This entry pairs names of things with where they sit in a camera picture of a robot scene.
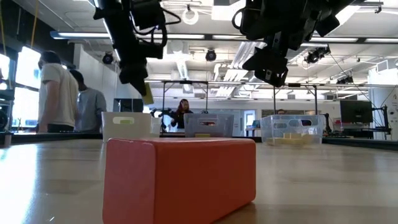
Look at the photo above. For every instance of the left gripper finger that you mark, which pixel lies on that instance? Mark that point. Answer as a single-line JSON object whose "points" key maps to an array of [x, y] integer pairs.
{"points": [[142, 79], [128, 74]]}

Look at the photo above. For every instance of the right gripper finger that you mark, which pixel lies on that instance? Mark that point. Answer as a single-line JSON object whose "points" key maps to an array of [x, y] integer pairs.
{"points": [[269, 60], [273, 79]]}

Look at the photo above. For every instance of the green rectangular block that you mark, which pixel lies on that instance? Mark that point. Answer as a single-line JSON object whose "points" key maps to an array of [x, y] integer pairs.
{"points": [[149, 96]]}

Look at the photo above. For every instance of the red-orange rectangular block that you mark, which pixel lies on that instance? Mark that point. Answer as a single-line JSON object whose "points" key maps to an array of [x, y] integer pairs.
{"points": [[186, 177]]}

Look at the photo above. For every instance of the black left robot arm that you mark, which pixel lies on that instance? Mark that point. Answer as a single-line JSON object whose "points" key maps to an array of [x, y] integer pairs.
{"points": [[109, 7]]}

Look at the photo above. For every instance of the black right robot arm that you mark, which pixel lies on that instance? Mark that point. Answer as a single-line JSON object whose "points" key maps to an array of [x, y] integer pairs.
{"points": [[345, 4]]}

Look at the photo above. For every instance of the black background robot arm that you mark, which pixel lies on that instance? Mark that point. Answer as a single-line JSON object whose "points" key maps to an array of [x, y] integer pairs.
{"points": [[161, 112]]}

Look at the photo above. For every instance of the long ceiling light strip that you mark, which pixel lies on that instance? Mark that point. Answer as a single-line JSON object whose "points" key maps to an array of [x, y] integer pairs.
{"points": [[155, 81]]}

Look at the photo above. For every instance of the black ceiling spotlight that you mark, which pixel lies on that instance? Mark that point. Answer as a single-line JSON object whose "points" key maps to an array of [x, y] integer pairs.
{"points": [[108, 58], [211, 55]]}

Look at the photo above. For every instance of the person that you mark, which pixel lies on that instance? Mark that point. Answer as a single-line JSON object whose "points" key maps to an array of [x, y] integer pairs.
{"points": [[281, 111], [59, 93], [91, 105], [182, 109]]}

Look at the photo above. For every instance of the clear plastic bin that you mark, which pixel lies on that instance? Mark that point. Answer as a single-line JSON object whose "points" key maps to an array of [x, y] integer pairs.
{"points": [[273, 126]]}

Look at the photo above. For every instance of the white plastic bin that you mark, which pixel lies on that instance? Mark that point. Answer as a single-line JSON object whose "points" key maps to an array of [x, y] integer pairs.
{"points": [[133, 132]]}

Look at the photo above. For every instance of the white ceiling box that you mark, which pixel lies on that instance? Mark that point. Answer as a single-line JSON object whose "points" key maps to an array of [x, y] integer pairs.
{"points": [[224, 12]]}

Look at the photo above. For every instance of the grey plastic bin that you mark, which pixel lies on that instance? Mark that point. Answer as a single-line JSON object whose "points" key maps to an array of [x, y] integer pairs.
{"points": [[222, 127]]}

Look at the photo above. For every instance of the black ceiling fixture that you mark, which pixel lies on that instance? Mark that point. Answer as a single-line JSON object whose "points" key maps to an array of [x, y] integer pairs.
{"points": [[345, 80]]}

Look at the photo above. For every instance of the black monitor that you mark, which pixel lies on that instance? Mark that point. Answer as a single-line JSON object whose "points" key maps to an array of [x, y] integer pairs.
{"points": [[356, 111]]}

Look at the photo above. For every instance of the large window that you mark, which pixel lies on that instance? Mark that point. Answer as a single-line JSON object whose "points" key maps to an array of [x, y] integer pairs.
{"points": [[28, 77]]}

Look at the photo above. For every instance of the black equipment stand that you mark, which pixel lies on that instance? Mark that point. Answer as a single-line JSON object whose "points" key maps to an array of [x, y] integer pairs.
{"points": [[385, 121]]}

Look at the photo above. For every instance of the black rig frame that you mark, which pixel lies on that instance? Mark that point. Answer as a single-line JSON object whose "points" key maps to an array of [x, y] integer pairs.
{"points": [[295, 84], [185, 82]]}

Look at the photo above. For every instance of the white hanging air duct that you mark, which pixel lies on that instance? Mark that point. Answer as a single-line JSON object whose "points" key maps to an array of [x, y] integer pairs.
{"points": [[182, 62]]}

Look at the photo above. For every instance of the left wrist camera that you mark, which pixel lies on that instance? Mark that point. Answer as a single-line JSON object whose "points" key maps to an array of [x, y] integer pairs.
{"points": [[146, 12]]}

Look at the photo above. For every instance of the black ceiling camera cluster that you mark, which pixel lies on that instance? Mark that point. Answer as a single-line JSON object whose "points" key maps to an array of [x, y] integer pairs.
{"points": [[315, 56]]}

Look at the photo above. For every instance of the black ceiling light rail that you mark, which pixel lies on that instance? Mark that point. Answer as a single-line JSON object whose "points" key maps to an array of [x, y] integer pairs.
{"points": [[208, 36]]}

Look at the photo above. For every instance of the black aluminium table frame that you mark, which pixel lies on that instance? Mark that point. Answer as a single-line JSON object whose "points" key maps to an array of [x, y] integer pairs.
{"points": [[62, 137]]}

